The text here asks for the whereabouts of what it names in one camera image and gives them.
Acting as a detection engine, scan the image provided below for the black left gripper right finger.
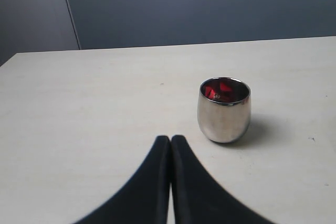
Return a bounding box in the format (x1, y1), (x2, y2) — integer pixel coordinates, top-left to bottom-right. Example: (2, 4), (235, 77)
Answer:
(171, 135), (271, 223)

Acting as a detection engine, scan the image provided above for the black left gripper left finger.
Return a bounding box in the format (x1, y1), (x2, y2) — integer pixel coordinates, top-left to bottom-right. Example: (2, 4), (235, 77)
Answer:
(77, 135), (170, 223)

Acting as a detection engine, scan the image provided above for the red candy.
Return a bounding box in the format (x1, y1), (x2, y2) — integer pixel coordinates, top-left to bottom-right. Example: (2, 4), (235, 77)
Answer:
(203, 82), (218, 100)

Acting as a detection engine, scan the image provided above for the steel cup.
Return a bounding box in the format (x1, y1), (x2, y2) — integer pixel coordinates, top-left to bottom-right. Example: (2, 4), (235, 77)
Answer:
(197, 77), (251, 144)

